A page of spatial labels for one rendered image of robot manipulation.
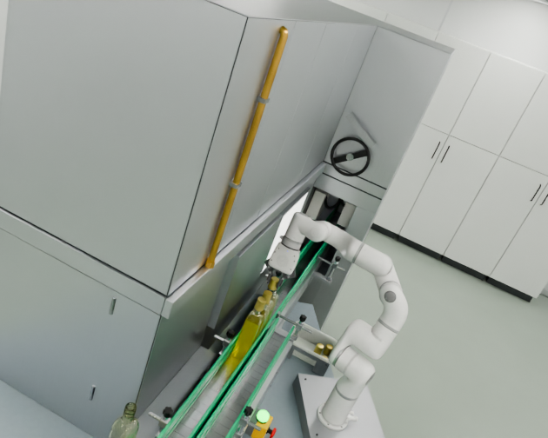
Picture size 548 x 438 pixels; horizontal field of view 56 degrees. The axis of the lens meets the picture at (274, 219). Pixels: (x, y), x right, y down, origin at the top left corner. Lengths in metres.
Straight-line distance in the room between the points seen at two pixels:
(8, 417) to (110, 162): 0.95
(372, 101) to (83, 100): 1.69
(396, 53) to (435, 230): 3.36
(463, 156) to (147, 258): 4.49
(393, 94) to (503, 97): 2.85
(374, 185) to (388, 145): 0.23
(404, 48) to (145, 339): 1.84
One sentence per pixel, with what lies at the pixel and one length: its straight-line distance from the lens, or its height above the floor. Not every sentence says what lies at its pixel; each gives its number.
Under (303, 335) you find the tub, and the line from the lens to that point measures 2.48.
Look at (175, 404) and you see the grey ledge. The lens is 1.85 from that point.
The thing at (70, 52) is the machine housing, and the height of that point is 1.91.
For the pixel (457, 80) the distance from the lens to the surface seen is 5.42.
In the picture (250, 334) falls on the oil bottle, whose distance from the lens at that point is 1.99.
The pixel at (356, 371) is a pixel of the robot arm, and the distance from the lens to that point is 1.92.
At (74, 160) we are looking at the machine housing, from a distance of 1.42.
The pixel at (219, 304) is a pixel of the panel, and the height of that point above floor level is 1.10.
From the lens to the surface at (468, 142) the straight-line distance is 5.52.
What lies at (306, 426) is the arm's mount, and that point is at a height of 0.79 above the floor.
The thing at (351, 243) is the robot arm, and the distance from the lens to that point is 1.89.
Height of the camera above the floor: 2.25
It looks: 26 degrees down
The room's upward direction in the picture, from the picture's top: 21 degrees clockwise
